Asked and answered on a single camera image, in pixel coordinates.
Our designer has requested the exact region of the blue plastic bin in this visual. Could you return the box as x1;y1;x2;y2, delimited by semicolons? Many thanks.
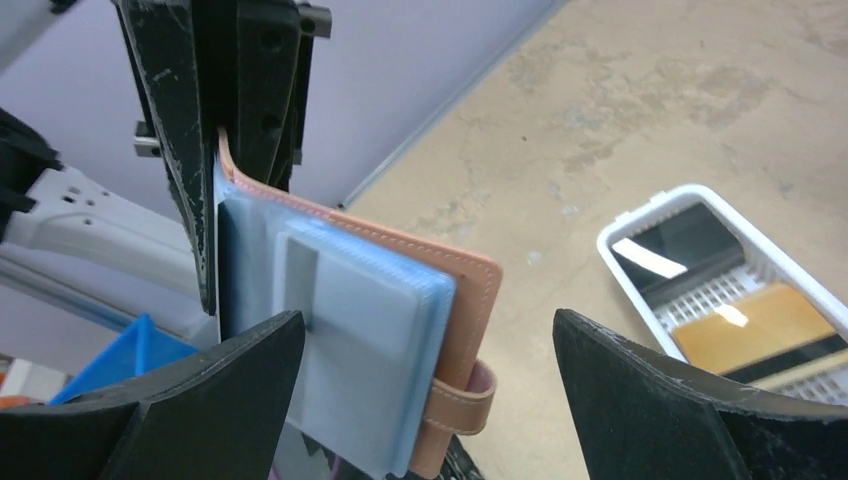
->
48;314;197;405

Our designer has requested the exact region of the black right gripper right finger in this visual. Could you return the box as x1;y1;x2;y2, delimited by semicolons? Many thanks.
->
552;309;847;479

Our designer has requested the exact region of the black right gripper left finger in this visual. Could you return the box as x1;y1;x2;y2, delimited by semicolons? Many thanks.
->
1;311;306;479

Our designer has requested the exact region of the gold magnetic stripe card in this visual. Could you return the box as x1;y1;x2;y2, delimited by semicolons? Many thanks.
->
672;282;847;391

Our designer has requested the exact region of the white plastic basket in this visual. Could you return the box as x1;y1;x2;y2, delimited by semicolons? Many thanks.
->
596;184;847;405

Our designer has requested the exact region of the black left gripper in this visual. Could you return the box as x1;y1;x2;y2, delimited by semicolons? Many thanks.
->
117;1;332;315

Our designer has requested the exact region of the tan leather card holder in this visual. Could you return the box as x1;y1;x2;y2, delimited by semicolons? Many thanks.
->
214;137;503;479

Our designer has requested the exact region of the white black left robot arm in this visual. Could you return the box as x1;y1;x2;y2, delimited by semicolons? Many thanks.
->
1;1;332;314

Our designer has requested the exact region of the black VIP card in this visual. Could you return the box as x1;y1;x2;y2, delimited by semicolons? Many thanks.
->
217;197;318;339

